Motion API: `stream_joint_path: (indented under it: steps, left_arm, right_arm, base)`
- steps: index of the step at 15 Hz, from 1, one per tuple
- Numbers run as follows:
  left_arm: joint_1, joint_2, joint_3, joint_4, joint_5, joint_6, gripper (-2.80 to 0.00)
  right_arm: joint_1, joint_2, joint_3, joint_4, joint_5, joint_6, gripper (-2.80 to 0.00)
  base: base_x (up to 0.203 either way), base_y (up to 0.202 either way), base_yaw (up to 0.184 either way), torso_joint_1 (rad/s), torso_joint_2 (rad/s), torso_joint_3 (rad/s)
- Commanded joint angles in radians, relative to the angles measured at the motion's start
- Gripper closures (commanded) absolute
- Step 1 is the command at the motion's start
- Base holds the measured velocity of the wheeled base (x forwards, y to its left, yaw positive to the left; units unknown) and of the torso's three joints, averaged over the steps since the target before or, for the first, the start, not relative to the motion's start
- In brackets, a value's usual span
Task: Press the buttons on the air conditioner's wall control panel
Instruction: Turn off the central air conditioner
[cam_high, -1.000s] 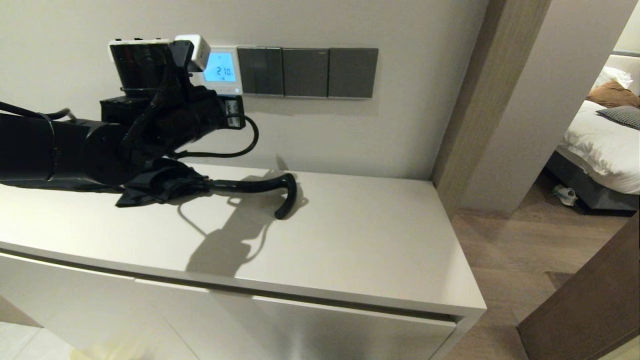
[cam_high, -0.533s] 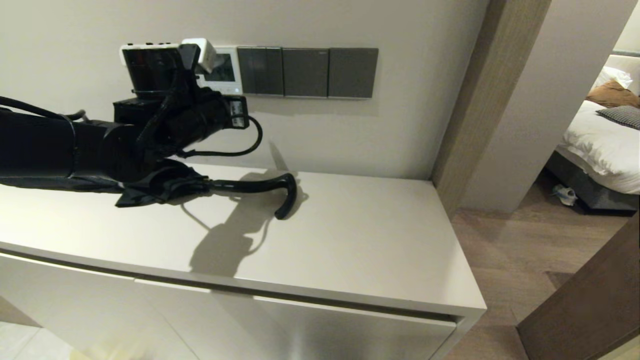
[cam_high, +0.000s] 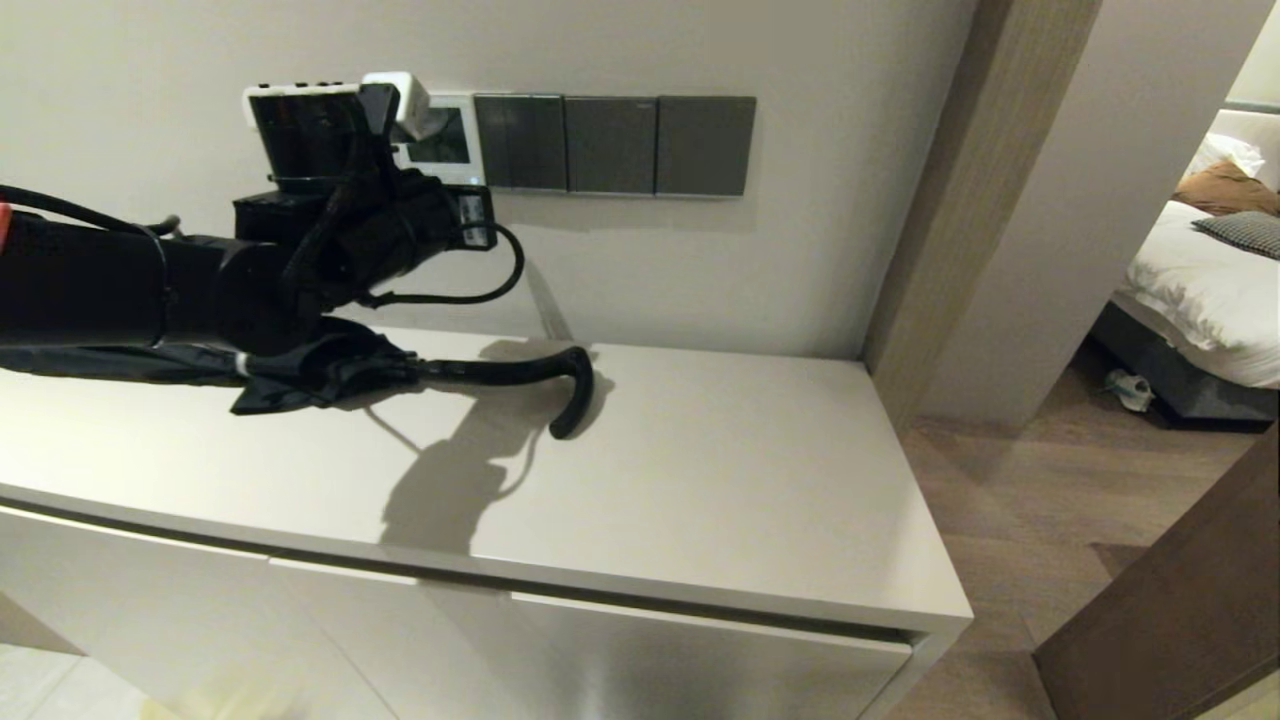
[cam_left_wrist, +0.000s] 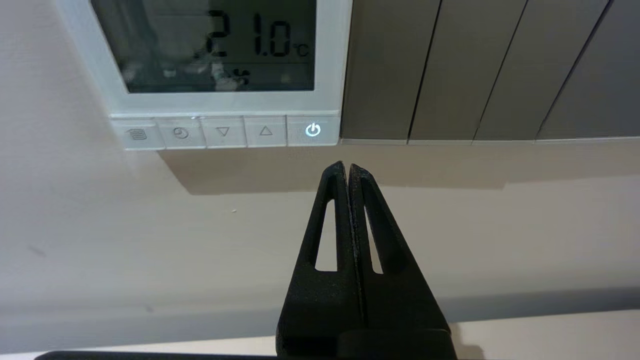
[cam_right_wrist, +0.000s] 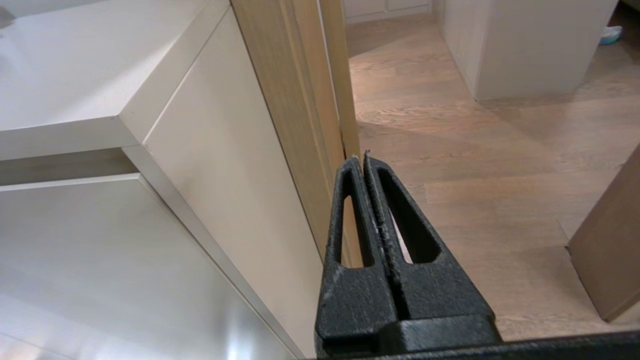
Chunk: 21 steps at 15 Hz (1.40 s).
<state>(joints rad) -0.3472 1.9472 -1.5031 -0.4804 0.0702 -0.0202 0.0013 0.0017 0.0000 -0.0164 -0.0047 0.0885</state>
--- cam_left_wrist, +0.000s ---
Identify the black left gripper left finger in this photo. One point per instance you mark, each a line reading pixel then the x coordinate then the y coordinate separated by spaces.
pixel 320 310

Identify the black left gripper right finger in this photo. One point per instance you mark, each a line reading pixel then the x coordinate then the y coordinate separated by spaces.
pixel 400 305

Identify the white wall thermostat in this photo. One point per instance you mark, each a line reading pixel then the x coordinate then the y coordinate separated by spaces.
pixel 220 105

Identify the white sideboard cabinet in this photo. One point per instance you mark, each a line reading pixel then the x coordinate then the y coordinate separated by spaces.
pixel 550 340

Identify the grey triple rocker switch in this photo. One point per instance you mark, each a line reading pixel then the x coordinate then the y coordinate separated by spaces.
pixel 450 75

